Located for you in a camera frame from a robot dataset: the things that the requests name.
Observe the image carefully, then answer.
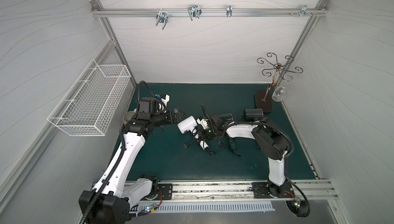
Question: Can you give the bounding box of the white hair dryer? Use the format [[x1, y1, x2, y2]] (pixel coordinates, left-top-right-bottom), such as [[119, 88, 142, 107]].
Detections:
[[177, 116, 209, 152]]

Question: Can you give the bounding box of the white dryer black cord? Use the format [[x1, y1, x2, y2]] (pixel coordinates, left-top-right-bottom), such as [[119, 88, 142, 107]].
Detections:
[[183, 128, 216, 156]]

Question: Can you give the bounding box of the green dryer black cord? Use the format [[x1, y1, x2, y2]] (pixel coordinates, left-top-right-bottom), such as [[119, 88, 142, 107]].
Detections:
[[218, 137, 241, 158]]

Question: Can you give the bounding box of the dark green hair dryer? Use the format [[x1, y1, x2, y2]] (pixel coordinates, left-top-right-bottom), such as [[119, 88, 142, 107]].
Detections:
[[218, 113, 234, 122]]

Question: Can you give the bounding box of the grey hair dryer pink ring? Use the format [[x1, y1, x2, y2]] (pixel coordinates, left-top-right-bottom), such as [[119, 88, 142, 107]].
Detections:
[[244, 108, 265, 123]]

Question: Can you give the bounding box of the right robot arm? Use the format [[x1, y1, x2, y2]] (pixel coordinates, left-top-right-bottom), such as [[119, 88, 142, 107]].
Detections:
[[192, 109, 311, 218]]

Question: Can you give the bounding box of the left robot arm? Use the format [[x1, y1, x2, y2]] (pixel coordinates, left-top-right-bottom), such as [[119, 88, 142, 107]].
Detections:
[[79, 93, 184, 224]]

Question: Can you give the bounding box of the green table mat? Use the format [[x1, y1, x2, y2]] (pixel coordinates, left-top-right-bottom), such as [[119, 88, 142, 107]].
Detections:
[[104, 83, 316, 182]]

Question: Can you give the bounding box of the striped ceramic mug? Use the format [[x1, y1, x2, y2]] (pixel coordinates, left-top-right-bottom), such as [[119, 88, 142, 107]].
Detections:
[[123, 111, 136, 125]]

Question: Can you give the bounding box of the metal glass holder stand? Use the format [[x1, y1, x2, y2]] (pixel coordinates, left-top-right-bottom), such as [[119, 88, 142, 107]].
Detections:
[[254, 52, 304, 113]]

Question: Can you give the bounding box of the white vent strip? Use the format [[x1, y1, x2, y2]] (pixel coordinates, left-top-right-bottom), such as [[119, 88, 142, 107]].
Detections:
[[154, 201, 275, 214]]

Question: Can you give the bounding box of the clear wine glass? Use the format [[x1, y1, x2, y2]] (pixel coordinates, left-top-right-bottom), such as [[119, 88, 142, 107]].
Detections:
[[272, 75, 293, 102]]

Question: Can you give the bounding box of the small metal clamp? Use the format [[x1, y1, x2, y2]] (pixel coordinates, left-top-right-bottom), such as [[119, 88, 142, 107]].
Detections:
[[226, 5, 233, 18]]

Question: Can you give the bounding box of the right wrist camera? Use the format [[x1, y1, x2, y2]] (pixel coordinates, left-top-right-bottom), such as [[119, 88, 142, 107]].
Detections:
[[197, 118, 211, 130]]

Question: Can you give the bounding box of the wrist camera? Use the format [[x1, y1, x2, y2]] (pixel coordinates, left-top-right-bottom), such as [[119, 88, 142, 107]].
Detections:
[[197, 118, 211, 130], [155, 93, 170, 108]]

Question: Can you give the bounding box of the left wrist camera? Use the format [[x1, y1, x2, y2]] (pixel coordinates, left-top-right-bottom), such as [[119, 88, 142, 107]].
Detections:
[[155, 93, 170, 108]]

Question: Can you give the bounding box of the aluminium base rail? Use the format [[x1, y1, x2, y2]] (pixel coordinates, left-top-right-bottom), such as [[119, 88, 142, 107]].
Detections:
[[159, 179, 339, 202]]

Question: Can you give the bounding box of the white wire basket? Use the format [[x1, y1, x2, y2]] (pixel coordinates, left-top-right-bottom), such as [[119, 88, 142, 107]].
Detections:
[[47, 59, 131, 137]]

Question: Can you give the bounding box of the metal hook bracket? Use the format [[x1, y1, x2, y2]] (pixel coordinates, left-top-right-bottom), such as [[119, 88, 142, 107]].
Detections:
[[156, 11, 168, 30]]

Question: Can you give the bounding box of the metal u-bolt bracket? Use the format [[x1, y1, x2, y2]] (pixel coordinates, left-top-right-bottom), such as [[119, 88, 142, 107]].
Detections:
[[187, 5, 202, 21]]

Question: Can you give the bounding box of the aluminium top rail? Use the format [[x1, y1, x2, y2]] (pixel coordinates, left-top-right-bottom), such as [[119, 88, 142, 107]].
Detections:
[[92, 7, 329, 18]]

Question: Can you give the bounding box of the metal bolt bracket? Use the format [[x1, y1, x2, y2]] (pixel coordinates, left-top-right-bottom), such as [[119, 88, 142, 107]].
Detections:
[[289, 5, 317, 18]]

